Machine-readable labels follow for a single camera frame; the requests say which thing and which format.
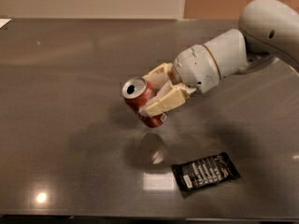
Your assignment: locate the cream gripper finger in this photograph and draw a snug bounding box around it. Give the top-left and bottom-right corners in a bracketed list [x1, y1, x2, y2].
[143, 63, 173, 90]
[138, 81, 196, 117]

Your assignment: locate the red coke can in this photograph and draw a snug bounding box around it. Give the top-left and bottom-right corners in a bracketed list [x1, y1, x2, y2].
[122, 77, 167, 128]

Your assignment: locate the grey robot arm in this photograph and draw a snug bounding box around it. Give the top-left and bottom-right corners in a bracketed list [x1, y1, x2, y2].
[139, 0, 299, 117]

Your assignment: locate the black snack bar wrapper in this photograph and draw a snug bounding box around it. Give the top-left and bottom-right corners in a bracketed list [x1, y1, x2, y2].
[171, 152, 241, 198]

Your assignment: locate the white paper sheet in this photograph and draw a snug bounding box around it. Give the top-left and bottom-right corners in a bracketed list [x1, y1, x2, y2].
[0, 19, 11, 29]

